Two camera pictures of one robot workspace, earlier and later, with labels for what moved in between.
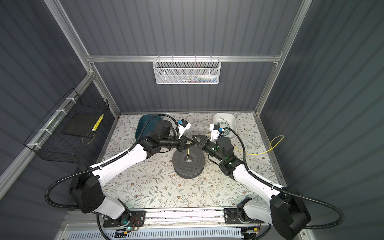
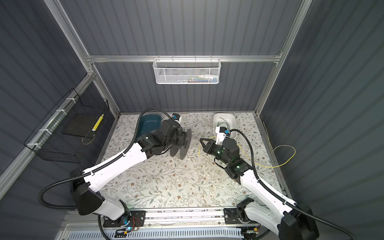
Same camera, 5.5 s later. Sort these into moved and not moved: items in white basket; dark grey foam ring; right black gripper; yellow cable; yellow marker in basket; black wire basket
Moved: yellow cable; dark grey foam ring
Not moved: right black gripper; black wire basket; yellow marker in basket; items in white basket
